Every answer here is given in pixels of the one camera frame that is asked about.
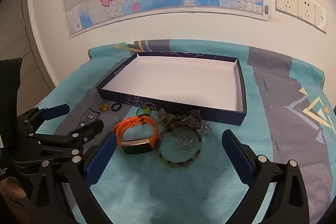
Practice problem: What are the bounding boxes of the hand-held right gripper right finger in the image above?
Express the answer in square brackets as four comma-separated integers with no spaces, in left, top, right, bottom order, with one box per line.
[222,130,310,224]

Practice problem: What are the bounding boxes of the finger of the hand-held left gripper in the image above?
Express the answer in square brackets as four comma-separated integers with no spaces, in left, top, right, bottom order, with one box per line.
[16,104,70,135]
[12,119,105,161]

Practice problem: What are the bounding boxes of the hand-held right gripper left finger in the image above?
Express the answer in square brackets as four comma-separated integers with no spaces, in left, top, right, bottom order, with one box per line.
[28,132,117,224]

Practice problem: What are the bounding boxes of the orange smartwatch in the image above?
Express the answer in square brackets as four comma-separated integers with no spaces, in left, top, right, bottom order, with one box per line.
[113,116,159,155]

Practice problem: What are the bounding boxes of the clear crystal bead bracelet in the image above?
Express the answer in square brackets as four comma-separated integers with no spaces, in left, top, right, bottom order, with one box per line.
[184,116,213,136]

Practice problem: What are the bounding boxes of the tortoiseshell bangle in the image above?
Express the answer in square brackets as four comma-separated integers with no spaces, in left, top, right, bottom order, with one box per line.
[157,123,203,164]

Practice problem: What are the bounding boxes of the purple beaded bracelet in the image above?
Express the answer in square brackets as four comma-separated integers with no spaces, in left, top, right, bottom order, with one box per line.
[184,109,202,121]

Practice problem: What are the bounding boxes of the green gem ring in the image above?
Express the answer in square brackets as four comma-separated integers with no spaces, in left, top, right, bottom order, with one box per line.
[136,106,153,117]

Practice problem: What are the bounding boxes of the gold chain with ring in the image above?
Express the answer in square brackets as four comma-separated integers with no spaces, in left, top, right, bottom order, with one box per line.
[157,109,184,126]

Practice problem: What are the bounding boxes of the dark blue box lid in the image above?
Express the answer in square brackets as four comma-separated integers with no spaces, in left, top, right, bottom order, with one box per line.
[96,51,248,126]

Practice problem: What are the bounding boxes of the person's left forearm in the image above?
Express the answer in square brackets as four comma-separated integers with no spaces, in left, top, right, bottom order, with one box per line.
[0,178,28,224]

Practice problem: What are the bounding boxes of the teal and grey printed blanket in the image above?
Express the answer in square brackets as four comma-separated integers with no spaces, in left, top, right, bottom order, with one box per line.
[34,39,336,224]

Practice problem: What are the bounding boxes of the brown wooden door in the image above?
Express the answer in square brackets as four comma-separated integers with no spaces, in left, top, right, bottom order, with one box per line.
[0,0,57,93]

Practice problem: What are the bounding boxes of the white wall switch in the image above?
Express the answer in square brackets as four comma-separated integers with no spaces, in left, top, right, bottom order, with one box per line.
[314,4,328,34]

